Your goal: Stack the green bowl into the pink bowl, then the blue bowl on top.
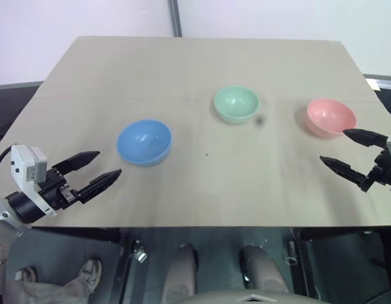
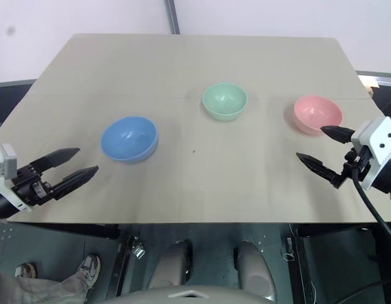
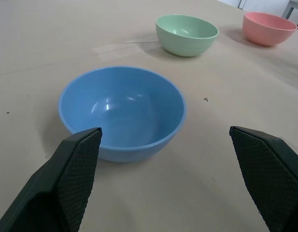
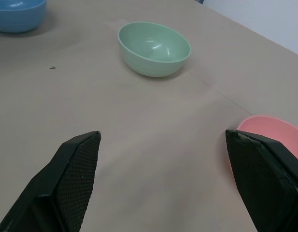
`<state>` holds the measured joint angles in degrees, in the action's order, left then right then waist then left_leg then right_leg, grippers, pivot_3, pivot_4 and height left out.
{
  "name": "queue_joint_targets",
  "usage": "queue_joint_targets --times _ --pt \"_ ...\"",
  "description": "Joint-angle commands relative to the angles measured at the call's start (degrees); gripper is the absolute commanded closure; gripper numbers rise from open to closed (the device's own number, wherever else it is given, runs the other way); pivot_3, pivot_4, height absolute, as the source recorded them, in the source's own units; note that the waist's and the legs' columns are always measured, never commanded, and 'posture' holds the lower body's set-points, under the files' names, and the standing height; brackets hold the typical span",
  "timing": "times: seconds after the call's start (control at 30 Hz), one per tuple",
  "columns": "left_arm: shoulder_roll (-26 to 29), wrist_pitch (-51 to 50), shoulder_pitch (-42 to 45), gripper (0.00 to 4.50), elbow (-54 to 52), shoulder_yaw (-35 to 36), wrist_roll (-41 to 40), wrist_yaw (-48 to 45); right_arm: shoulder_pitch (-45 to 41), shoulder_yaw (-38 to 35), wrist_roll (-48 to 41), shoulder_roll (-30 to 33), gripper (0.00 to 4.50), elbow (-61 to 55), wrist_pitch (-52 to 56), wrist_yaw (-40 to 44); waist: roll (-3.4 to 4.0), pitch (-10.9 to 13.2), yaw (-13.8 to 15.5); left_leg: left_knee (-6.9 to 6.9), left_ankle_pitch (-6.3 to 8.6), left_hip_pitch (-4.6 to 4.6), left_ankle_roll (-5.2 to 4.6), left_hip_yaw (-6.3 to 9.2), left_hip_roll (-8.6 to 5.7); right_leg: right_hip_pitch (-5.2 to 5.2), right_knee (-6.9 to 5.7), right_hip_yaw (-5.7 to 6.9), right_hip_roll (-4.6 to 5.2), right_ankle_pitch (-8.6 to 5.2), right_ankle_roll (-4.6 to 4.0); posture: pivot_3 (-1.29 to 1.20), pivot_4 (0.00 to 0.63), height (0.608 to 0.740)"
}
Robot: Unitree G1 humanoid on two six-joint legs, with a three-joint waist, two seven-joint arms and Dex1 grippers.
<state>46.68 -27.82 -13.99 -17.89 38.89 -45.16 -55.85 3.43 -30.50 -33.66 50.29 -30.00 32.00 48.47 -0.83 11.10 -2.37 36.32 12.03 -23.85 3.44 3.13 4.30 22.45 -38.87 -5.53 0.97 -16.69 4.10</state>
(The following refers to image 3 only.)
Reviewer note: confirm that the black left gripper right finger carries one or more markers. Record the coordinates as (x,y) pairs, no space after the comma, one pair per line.
(272,178)

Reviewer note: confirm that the grey table leg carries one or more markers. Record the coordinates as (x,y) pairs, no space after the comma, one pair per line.
(289,8)

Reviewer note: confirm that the green plastic bowl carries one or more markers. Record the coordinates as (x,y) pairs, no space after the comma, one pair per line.
(187,31)

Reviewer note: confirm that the blue plastic bowl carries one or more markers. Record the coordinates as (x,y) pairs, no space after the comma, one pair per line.
(129,106)

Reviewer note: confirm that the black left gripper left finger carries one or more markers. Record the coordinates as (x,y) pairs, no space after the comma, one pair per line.
(59,183)

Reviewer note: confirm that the red plastic bowl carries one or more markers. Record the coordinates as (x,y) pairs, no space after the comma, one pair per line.
(264,26)

